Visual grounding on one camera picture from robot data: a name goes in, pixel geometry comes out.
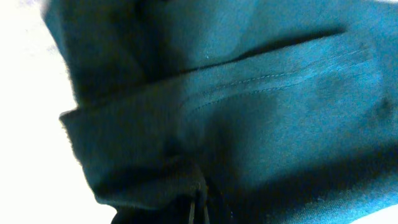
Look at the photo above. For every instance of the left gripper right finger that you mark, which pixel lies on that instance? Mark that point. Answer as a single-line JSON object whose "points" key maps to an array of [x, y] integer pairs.
{"points": [[206, 218]]}

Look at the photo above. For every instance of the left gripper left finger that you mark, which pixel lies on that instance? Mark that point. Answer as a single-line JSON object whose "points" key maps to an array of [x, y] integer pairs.
{"points": [[191, 217]]}

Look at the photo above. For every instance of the black t-shirt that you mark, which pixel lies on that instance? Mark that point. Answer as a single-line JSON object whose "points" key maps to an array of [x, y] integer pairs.
{"points": [[267, 111]]}

